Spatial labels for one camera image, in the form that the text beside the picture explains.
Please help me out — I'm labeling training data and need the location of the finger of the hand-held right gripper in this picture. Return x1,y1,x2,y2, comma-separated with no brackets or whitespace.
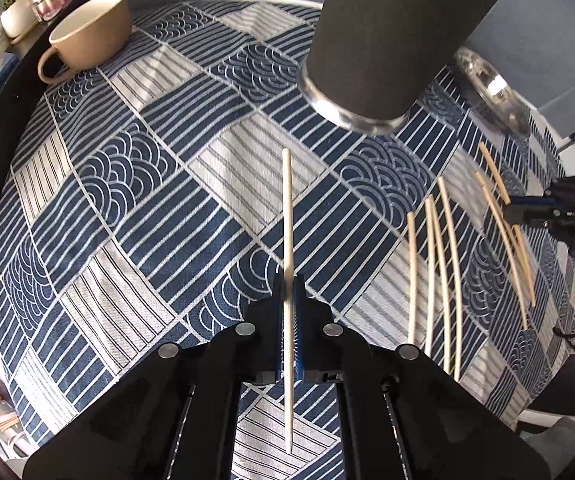
509,195,556,211
503,207,561,229

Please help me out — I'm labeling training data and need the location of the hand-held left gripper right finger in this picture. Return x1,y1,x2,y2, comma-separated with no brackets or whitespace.
294,275,551,480

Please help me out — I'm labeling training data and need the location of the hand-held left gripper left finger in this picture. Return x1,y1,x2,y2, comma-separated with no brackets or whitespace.
22,270,287,480

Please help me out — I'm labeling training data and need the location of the tan wooden chopstick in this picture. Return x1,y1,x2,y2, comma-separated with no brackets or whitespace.
478,142,537,307

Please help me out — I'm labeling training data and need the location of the pale wooden chopstick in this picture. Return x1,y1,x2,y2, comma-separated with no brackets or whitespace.
282,148,298,454

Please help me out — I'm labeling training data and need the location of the bunch of wooden chopsticks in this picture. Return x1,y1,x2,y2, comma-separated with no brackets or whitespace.
406,171,531,382

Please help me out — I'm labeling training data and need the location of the black sleeved steel tumbler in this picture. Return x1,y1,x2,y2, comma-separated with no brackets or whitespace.
299,0,506,136

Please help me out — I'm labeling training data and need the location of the small steel bowl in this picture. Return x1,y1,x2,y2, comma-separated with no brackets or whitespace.
454,47,533,137

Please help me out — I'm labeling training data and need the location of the blue white patterned tablecloth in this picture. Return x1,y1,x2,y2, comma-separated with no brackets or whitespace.
0,0,575,480

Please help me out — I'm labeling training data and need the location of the black sideboard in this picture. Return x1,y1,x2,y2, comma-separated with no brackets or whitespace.
0,24,56,227

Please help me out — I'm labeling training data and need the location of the beige ceramic mug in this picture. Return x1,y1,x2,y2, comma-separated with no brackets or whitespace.
36,0,133,86

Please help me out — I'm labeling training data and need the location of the glass jar with gold lid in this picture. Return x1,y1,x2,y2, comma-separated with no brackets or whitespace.
29,0,93,24

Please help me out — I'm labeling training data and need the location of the cactus in white pot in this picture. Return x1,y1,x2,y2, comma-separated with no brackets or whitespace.
0,0,41,39

